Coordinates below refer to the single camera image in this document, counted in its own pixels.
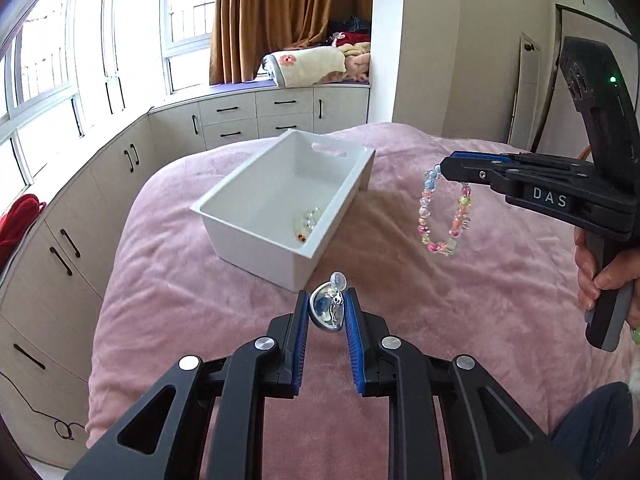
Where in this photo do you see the person's right hand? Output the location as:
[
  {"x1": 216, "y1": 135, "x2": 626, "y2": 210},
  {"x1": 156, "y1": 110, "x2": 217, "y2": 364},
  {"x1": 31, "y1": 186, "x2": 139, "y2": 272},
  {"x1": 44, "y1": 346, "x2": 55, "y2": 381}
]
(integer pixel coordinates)
[{"x1": 574, "y1": 228, "x2": 640, "y2": 330}]

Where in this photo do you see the red cloth on sill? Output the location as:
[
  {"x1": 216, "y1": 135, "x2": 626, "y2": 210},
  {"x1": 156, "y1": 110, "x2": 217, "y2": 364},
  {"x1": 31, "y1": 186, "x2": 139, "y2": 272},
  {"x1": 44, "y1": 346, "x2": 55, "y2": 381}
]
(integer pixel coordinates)
[{"x1": 0, "y1": 194, "x2": 46, "y2": 271}]

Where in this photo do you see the white door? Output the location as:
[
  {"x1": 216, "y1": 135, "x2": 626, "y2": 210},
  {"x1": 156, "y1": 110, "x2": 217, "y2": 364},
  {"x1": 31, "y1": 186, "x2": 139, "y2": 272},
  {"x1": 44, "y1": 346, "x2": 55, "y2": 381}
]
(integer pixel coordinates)
[{"x1": 508, "y1": 34, "x2": 541, "y2": 150}]

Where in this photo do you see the white plastic storage bin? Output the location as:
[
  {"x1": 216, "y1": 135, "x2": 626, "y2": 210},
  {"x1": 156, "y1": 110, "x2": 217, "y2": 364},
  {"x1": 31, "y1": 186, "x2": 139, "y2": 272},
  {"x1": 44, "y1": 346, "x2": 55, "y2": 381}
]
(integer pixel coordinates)
[{"x1": 191, "y1": 129, "x2": 375, "y2": 292}]

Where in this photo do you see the white jade bead bracelet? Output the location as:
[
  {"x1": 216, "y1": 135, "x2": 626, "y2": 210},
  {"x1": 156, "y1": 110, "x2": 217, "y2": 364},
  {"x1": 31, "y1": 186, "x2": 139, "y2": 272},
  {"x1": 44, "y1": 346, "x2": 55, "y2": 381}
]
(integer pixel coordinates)
[{"x1": 293, "y1": 206, "x2": 322, "y2": 245}]

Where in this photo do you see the silver heart-shaped earring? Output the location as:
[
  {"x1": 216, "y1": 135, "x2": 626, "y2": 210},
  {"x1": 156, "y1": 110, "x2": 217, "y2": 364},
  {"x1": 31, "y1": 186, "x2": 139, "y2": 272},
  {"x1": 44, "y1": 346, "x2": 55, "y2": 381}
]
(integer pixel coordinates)
[{"x1": 309, "y1": 272, "x2": 347, "y2": 332}]

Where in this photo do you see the pink plush toy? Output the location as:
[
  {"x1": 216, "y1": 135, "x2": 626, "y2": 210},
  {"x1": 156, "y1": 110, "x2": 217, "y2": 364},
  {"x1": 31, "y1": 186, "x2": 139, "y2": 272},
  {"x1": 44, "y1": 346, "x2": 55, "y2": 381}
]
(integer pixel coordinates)
[{"x1": 338, "y1": 42, "x2": 371, "y2": 82}]

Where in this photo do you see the white cabinet row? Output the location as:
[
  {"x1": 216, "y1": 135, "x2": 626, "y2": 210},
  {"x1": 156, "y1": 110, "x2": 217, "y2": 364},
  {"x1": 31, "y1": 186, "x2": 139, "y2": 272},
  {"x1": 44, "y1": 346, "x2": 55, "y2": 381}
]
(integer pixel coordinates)
[{"x1": 1, "y1": 81, "x2": 369, "y2": 469}]

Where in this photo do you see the brown curtain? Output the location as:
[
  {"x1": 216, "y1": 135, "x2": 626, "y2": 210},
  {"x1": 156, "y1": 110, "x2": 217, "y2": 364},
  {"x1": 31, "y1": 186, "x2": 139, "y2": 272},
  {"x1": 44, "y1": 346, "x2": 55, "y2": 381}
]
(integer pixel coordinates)
[{"x1": 209, "y1": 0, "x2": 372, "y2": 84}]

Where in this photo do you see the colourful beaded bracelet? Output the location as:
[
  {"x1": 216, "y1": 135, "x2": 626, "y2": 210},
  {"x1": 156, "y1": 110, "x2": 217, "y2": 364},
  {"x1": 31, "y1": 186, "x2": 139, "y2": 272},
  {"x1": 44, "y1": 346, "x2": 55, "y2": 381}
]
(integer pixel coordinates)
[{"x1": 415, "y1": 162, "x2": 473, "y2": 259}]

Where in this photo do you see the black cable on floor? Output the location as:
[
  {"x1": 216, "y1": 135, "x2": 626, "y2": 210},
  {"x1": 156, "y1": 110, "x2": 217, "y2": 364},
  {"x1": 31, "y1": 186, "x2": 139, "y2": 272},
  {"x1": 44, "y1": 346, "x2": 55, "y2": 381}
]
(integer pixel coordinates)
[{"x1": 0, "y1": 368, "x2": 87, "y2": 442}]

